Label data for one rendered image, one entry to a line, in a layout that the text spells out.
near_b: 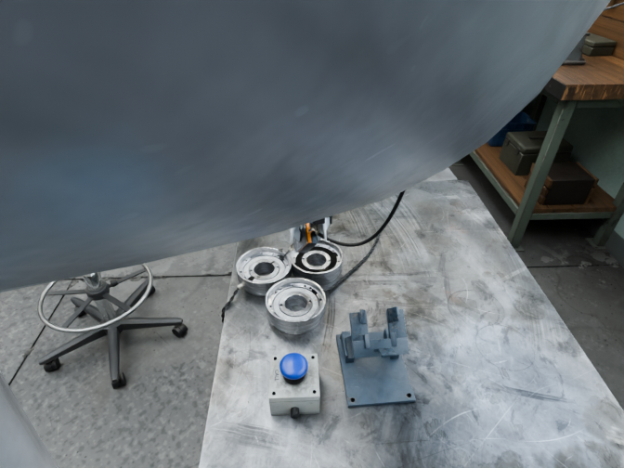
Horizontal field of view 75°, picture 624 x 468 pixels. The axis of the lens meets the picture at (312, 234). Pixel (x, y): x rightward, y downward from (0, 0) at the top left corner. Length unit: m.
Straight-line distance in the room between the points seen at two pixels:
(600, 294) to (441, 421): 1.72
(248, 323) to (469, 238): 0.52
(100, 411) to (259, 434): 1.14
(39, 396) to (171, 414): 0.50
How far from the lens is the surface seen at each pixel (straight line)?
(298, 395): 0.60
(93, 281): 1.66
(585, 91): 1.99
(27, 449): 0.20
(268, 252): 0.82
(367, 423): 0.63
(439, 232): 0.96
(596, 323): 2.15
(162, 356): 1.77
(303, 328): 0.69
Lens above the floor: 1.36
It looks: 38 degrees down
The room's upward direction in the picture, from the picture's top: straight up
